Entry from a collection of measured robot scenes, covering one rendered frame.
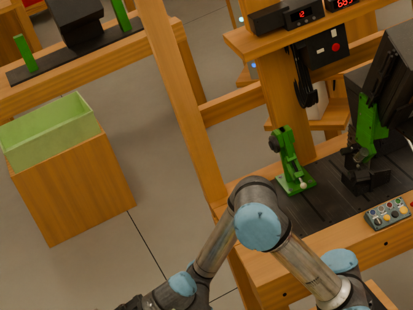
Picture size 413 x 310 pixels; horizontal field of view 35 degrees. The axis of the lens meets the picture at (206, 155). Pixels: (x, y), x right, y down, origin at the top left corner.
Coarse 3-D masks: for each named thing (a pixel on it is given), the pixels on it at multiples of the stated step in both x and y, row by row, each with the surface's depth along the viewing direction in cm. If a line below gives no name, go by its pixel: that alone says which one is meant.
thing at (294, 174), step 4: (272, 132) 268; (296, 156) 266; (284, 160) 269; (288, 160) 265; (292, 160) 266; (296, 160) 269; (288, 164) 268; (296, 164) 268; (288, 168) 268; (296, 168) 266; (300, 168) 268; (292, 172) 268; (296, 172) 265; (300, 172) 265; (292, 176) 267; (296, 176) 264; (300, 176) 264
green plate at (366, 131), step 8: (360, 96) 248; (360, 104) 249; (368, 104) 243; (376, 104) 239; (360, 112) 250; (368, 112) 244; (376, 112) 243; (360, 120) 252; (368, 120) 246; (376, 120) 244; (360, 128) 253; (368, 128) 247; (376, 128) 246; (384, 128) 247; (360, 136) 254; (368, 136) 248; (376, 136) 248; (384, 136) 249; (360, 144) 255; (368, 144) 249
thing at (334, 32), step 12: (312, 36) 250; (324, 36) 251; (336, 36) 253; (312, 48) 252; (324, 48) 253; (336, 48) 254; (348, 48) 257; (312, 60) 254; (324, 60) 256; (336, 60) 258
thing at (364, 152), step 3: (360, 150) 248; (363, 150) 248; (366, 150) 249; (357, 153) 252; (360, 153) 248; (363, 153) 248; (366, 153) 248; (354, 156) 254; (357, 156) 251; (360, 156) 250; (363, 156) 248; (366, 156) 248; (354, 159) 254; (357, 159) 252; (360, 159) 251; (357, 162) 254; (360, 162) 254
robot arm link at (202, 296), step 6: (198, 288) 192; (204, 288) 193; (198, 294) 190; (204, 294) 191; (198, 300) 186; (204, 300) 189; (192, 306) 185; (198, 306) 186; (204, 306) 188; (210, 306) 191
